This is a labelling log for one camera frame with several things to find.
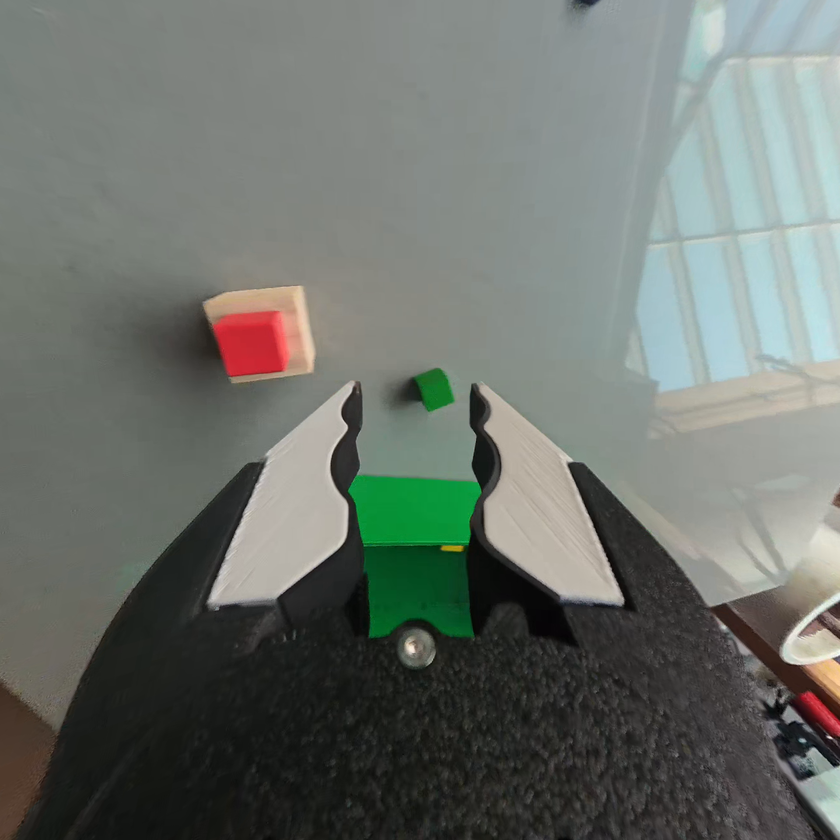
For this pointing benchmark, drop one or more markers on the large plain wooden cube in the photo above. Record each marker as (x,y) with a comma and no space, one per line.
(298,328)

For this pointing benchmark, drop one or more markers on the red wooden cube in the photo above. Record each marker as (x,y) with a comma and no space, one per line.
(253,344)

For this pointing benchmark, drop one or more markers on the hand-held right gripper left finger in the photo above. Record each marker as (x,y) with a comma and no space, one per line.
(289,531)

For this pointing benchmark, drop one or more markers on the green plastic bin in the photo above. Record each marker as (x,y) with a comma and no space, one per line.
(413,512)

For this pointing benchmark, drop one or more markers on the white round bucket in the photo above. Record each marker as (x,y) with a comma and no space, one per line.
(810,630)

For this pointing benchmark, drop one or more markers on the small dark green wooden cube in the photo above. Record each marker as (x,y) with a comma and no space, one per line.
(434,390)

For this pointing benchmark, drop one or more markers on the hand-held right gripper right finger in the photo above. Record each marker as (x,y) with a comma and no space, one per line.
(544,531)

